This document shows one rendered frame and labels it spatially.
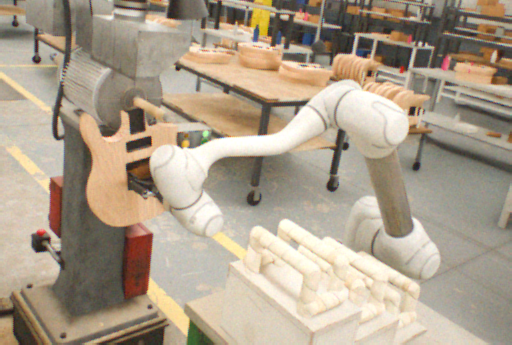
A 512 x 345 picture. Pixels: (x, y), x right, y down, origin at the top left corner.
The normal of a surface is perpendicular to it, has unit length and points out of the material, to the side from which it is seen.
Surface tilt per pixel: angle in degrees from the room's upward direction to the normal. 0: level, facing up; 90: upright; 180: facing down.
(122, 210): 89
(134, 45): 90
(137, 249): 90
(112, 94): 88
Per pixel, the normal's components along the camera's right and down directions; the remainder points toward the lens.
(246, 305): -0.77, 0.10
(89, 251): 0.64, 0.33
